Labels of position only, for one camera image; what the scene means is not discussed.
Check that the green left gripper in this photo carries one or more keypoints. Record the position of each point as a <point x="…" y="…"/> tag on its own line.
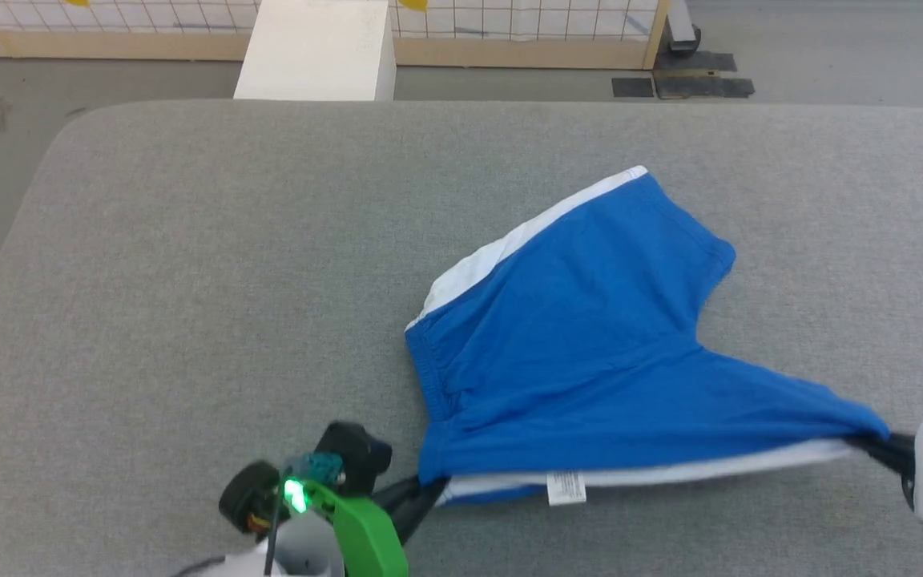
<point x="365" y="533"/>

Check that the blue basketball shorts white trim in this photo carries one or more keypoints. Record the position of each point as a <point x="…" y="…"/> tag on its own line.
<point x="590" y="353"/>

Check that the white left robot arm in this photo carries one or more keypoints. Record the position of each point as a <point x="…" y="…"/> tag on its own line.
<point x="301" y="553"/>

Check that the grey fabric sofa cushion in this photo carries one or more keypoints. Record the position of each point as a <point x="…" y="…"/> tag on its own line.
<point x="189" y="280"/>

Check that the large black floor mat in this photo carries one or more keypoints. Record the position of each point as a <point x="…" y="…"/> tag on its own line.
<point x="702" y="86"/>

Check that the small black floor mat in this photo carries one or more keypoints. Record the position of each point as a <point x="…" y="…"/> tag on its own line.
<point x="632" y="87"/>

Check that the white rectangular box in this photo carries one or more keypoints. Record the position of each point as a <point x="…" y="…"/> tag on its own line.
<point x="317" y="48"/>

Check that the grey stand foot with caster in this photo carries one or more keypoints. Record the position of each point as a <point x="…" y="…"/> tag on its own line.
<point x="682" y="28"/>

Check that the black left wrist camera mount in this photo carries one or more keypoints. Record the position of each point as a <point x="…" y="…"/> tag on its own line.
<point x="333" y="465"/>

